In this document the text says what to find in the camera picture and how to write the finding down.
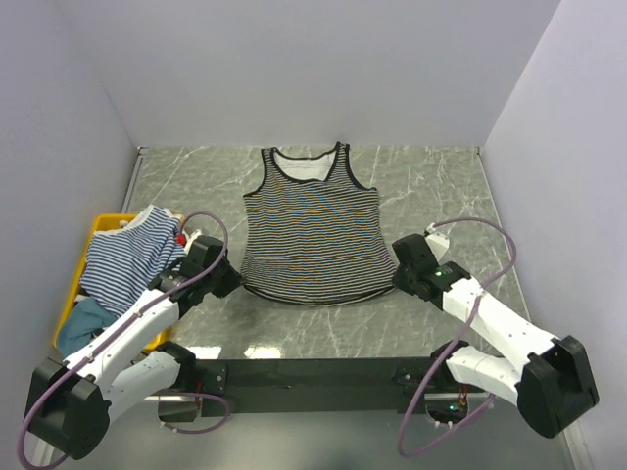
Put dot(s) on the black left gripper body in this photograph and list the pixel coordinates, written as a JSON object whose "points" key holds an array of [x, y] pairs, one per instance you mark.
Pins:
{"points": [[223, 279]]}

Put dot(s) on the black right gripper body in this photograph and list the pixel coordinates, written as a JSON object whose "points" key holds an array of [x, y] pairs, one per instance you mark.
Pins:
{"points": [[404, 279]]}

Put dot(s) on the black white striped tank top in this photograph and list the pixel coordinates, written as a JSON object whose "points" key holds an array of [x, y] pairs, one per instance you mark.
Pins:
{"points": [[314, 233]]}

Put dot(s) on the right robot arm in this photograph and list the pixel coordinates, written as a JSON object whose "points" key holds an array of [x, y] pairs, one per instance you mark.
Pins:
{"points": [[550, 380]]}

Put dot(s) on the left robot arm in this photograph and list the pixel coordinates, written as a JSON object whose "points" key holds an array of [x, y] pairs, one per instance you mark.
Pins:
{"points": [[72, 403]]}

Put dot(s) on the blue white striped tank top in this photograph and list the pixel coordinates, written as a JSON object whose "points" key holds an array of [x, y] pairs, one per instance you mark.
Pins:
{"points": [[121, 263]]}

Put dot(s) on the teal tank top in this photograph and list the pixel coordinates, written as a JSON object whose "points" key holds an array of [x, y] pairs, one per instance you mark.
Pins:
{"points": [[86, 321]]}

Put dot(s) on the yellow plastic bin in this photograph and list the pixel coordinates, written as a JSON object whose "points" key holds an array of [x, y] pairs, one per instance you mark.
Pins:
{"points": [[107, 221]]}

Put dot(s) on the black base beam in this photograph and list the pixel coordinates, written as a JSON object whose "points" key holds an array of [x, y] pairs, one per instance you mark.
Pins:
{"points": [[307, 385]]}

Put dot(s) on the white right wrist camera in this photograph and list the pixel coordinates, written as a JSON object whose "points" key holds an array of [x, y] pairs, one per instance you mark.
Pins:
{"points": [[437, 242]]}

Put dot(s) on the aluminium rail frame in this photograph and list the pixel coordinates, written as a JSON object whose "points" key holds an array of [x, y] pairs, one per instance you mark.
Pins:
{"points": [[442, 434]]}

